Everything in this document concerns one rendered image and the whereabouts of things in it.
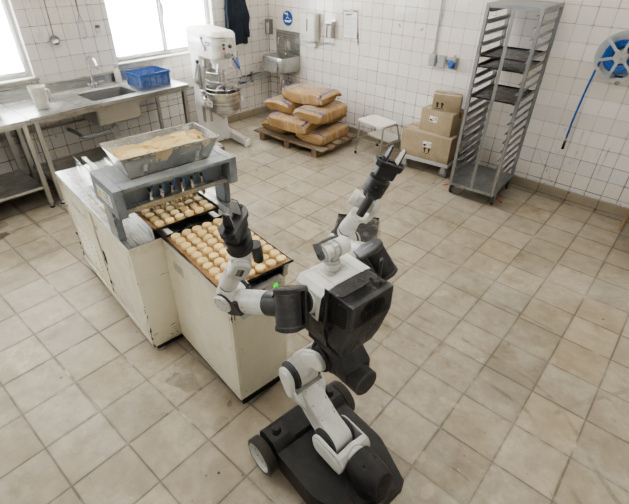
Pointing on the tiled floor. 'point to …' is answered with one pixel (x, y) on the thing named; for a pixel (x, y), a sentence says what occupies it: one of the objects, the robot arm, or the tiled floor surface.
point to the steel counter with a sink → (14, 119)
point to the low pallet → (304, 142)
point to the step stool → (379, 130)
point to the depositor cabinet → (128, 258)
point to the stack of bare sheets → (363, 228)
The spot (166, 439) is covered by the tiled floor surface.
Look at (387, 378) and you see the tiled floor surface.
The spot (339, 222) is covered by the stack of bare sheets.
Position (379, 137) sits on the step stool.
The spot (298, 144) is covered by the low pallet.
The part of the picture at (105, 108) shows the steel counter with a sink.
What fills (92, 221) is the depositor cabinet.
